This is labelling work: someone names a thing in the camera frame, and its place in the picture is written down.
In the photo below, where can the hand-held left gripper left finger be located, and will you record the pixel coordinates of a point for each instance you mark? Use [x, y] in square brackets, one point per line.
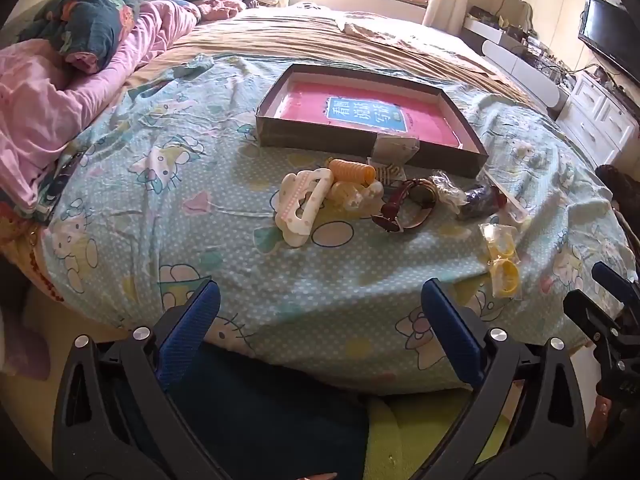
[192, 325]

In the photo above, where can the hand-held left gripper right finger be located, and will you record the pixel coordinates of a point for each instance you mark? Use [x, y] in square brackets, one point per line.
[450, 325]

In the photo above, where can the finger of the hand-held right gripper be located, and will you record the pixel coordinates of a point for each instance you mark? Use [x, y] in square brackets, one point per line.
[580, 310]
[607, 272]

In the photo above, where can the yellow rings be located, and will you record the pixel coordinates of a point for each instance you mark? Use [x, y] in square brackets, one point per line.
[502, 265]

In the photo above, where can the clear plastic packet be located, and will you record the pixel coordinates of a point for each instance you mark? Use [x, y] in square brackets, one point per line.
[510, 202]

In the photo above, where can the white claw hair clip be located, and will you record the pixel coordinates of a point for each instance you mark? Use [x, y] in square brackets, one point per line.
[300, 230]

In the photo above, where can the translucent pearl hair clip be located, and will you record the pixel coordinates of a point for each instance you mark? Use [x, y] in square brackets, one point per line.
[357, 195]

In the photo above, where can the earring card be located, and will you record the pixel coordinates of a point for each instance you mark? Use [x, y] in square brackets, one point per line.
[395, 149]

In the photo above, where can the orange ribbed hair roller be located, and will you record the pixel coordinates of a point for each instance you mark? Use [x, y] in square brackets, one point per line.
[350, 170]

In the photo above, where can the cardboard box with pink inside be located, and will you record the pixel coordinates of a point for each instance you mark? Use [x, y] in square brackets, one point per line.
[310, 105]

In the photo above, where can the clear bag of jewelry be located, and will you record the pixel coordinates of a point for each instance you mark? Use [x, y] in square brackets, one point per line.
[447, 190]

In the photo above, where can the cartoon cat print bedsheet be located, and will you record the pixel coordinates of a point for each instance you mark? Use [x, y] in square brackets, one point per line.
[200, 240]

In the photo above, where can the brown fluffy object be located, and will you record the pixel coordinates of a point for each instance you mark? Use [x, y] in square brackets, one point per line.
[617, 185]

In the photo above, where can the person's green garment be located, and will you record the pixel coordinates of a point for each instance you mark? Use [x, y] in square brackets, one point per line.
[425, 435]

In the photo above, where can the person's dark blue trousers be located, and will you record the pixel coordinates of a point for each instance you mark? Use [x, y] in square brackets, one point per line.
[270, 410]

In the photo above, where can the brown bangle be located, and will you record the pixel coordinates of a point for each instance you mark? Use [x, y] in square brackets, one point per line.
[425, 200]

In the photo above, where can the brown hair claw clip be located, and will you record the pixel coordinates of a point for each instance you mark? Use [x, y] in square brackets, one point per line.
[390, 207]

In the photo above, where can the white drawer cabinet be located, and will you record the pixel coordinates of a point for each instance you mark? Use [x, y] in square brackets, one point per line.
[600, 115]

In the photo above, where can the striped hair clip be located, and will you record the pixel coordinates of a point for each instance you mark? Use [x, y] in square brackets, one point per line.
[389, 174]

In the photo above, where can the purple cloth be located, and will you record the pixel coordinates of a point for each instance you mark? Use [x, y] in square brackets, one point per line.
[22, 345]

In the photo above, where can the black flat television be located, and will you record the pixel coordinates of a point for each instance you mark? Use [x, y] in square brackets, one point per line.
[610, 35]

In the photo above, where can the pink quilt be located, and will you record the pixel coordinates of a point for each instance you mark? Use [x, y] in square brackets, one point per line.
[40, 100]

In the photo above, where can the white vanity desk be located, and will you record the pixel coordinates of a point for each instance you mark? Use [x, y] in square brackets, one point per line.
[487, 25]

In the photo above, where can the brown blanket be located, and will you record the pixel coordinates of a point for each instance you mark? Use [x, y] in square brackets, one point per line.
[300, 35]

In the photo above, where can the dark blue floral blanket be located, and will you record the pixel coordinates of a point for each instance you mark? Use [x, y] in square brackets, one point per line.
[90, 20]

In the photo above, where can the white window seat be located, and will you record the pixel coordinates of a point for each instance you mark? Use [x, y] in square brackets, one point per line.
[350, 2]

